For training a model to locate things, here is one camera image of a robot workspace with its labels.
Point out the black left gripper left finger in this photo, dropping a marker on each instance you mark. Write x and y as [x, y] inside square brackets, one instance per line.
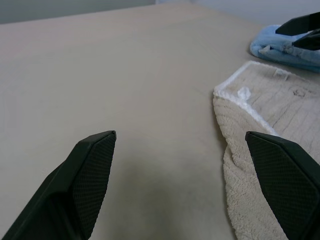
[82, 180]

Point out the beige ribbed towel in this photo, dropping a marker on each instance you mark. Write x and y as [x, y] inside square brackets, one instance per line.
[237, 125]

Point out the light blue towel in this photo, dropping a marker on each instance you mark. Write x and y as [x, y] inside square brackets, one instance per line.
[272, 53]

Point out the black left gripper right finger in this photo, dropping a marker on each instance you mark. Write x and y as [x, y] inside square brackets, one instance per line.
[290, 180]

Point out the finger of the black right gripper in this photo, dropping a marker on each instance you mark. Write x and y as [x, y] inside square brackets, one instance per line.
[311, 41]
[300, 25]

